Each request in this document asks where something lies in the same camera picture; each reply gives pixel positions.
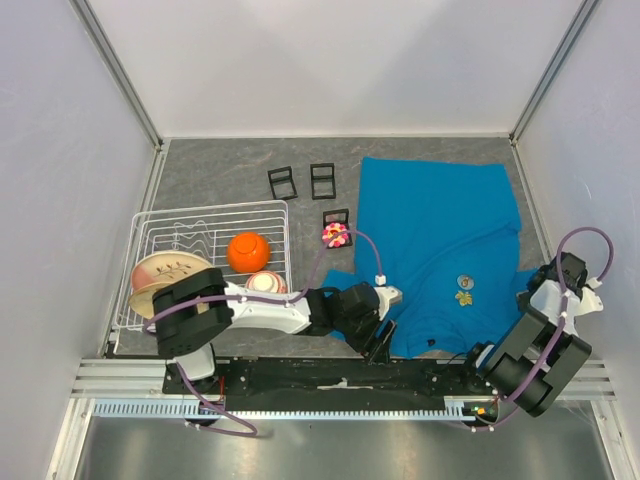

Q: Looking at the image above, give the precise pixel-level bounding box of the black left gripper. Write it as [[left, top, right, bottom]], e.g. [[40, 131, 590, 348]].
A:
[[336, 309, 397, 365]]

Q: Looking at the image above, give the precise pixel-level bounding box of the blue t-shirt garment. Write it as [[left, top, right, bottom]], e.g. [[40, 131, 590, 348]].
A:
[[323, 157, 533, 358]]

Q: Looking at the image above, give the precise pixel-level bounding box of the pink flower smiley brooch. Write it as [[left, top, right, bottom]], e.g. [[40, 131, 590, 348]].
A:
[[322, 222, 350, 249]]

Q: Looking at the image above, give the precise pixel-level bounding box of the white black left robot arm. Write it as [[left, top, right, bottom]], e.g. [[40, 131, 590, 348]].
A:
[[145, 268, 402, 393]]

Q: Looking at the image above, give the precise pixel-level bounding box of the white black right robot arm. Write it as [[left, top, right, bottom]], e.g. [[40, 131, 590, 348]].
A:
[[457, 252, 592, 417]]

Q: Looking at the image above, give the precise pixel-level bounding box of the round silver badge brooch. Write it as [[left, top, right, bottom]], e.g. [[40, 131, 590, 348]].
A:
[[457, 275, 475, 291]]

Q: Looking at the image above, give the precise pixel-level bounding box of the gold leaf brooch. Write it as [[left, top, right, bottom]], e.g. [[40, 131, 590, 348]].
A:
[[455, 291, 473, 307]]

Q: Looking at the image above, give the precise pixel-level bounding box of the white red patterned bowl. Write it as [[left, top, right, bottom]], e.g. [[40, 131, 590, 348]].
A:
[[245, 270, 288, 293]]

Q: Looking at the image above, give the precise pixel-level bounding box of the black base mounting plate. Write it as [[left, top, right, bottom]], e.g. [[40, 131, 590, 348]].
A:
[[162, 357, 497, 398]]

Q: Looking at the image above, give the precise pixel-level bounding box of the orange bowl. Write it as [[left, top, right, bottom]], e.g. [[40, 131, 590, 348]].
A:
[[226, 232, 271, 273]]

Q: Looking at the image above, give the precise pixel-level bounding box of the pink beige floral plate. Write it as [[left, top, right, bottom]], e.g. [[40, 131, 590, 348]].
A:
[[130, 250, 213, 292]]

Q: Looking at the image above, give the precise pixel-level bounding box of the cream floral plate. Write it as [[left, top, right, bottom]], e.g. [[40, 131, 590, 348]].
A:
[[128, 288, 157, 319]]

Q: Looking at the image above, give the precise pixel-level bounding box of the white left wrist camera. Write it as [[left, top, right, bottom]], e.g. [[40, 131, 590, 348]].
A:
[[374, 274, 403, 308]]

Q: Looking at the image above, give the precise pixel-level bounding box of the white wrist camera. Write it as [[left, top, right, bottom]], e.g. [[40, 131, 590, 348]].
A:
[[374, 274, 403, 308], [575, 277, 604, 316]]

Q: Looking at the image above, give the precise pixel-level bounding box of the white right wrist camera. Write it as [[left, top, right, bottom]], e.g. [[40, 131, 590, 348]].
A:
[[575, 277, 604, 316]]

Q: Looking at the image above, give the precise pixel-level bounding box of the black frame stand near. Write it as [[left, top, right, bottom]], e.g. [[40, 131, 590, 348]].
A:
[[322, 208, 353, 247]]

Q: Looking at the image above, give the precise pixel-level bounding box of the black frame stand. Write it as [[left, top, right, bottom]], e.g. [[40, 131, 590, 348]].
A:
[[267, 166, 298, 201], [322, 208, 353, 247], [310, 163, 337, 200]]

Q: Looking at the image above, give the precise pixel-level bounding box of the slotted cable duct rail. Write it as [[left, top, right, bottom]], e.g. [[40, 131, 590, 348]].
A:
[[92, 399, 475, 421]]

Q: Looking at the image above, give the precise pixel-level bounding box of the white wire dish rack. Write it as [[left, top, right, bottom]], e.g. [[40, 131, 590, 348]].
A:
[[111, 200, 292, 331]]

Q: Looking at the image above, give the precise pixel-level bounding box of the black frame stand middle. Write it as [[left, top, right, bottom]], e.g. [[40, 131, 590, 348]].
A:
[[310, 163, 337, 200]]

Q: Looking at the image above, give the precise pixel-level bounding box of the black frame stand left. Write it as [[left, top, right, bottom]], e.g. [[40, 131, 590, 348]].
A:
[[267, 166, 298, 201]]

